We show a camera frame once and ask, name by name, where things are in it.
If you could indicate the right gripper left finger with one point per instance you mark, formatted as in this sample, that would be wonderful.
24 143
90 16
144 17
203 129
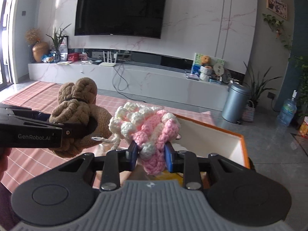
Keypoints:
69 191

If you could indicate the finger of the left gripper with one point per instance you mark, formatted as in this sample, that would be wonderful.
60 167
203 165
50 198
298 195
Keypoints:
40 116
79 130

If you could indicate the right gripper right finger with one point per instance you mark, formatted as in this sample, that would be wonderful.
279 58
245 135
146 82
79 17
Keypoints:
234 192

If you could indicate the brown knotted plush toy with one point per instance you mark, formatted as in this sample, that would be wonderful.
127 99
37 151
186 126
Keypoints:
76 103

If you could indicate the pink white crochet item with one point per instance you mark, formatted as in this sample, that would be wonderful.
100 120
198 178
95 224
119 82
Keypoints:
149 127

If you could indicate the pink checkered tablecloth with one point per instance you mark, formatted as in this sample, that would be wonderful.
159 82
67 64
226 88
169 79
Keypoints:
24 164

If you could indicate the red box on console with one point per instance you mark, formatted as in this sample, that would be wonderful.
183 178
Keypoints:
73 57

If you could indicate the gold acorn vase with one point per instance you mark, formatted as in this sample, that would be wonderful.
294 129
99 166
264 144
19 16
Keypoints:
40 49

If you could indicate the orange cardboard box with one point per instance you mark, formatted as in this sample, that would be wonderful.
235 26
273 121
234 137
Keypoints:
202 139

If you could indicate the white wifi router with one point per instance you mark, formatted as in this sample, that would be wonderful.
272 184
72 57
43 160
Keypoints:
109 59

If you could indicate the green plant in glass vase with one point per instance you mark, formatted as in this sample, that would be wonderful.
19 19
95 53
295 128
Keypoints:
57 38

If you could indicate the woven basket on floor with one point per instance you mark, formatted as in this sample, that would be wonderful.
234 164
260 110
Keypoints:
248 114

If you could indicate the colourful gift box on floor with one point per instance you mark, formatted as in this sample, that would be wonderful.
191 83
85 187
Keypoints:
304 128

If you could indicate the grey metal trash bin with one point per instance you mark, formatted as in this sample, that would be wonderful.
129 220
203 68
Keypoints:
238 96

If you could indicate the blue water jug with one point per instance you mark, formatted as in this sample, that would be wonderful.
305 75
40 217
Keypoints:
288 110

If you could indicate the tall floor plant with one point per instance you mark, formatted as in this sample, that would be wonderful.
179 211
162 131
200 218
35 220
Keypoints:
258 83

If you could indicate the white marble tv console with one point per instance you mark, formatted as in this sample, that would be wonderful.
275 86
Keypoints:
137 80

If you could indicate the teddy bear on stand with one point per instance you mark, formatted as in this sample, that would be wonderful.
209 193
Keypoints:
205 68

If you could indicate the trailing plant on cabinet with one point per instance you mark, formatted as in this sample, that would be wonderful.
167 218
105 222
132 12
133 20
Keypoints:
300 62

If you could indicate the hanging vine plant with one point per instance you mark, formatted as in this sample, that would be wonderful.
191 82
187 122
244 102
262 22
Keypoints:
278 27

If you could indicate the black wall television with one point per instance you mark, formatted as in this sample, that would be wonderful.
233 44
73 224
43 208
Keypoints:
138 18

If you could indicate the framed wall picture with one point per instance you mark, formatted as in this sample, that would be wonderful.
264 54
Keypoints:
278 7

